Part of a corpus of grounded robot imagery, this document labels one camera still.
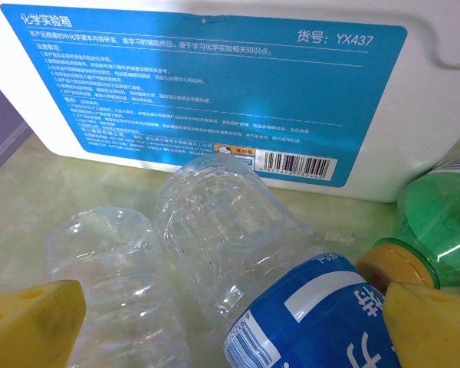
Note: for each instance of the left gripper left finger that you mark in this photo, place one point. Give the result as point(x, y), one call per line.
point(30, 326)

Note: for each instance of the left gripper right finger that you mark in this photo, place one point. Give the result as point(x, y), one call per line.
point(433, 329)

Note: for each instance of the clear unlabelled plastic bottle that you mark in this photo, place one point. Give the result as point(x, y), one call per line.
point(111, 268)

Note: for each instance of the green plastic bottle yellow cap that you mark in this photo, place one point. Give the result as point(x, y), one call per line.
point(433, 226)

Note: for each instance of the clear ribbed bottle blue label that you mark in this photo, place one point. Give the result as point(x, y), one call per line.
point(230, 222)

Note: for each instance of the white storage box blue lid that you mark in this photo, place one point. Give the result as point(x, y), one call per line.
point(214, 84)

